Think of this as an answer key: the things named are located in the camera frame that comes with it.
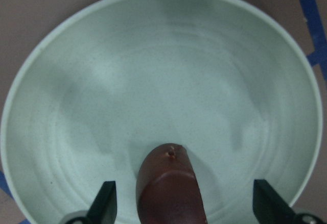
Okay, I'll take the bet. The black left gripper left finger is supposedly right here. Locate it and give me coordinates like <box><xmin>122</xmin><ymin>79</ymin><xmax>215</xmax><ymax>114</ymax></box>
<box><xmin>60</xmin><ymin>181</ymin><xmax>117</xmax><ymax>223</ymax></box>

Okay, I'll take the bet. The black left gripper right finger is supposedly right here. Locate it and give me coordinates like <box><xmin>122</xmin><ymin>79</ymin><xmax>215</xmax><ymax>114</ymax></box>
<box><xmin>252</xmin><ymin>179</ymin><xmax>324</xmax><ymax>224</ymax></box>

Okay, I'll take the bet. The brown steamed bun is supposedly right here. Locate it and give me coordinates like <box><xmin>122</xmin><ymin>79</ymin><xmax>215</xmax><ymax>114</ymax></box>
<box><xmin>136</xmin><ymin>143</ymin><xmax>207</xmax><ymax>223</ymax></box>

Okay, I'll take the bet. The light green plate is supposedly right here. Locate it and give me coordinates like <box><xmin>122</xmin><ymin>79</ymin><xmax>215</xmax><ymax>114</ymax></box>
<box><xmin>1</xmin><ymin>0</ymin><xmax>323</xmax><ymax>223</ymax></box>

